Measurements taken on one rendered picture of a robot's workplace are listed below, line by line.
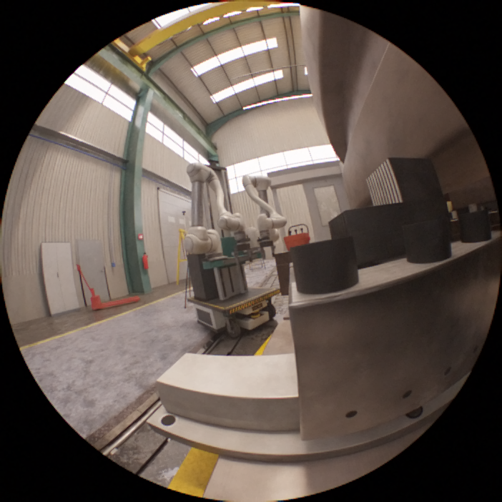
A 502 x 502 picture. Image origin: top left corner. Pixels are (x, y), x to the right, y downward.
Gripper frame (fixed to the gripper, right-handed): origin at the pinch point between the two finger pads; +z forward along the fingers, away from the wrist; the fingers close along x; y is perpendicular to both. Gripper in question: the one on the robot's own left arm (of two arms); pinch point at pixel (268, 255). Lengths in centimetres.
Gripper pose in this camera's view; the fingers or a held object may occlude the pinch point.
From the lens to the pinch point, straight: 156.2
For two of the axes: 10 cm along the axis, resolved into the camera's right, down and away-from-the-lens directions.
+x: 7.4, -1.2, 6.6
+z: 1.8, 9.8, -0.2
